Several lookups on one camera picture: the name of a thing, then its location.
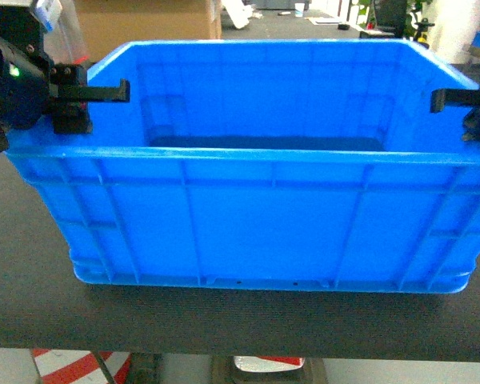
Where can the white cup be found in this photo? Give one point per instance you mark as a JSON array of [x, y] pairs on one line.
[[299, 8]]

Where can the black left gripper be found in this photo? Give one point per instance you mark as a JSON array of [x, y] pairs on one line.
[[42, 51]]

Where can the large blue plastic crate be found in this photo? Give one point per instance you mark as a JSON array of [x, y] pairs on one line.
[[266, 165]]

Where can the brown cardboard box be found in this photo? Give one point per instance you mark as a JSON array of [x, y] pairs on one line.
[[106, 25]]

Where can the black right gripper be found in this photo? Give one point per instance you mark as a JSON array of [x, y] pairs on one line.
[[442, 98]]

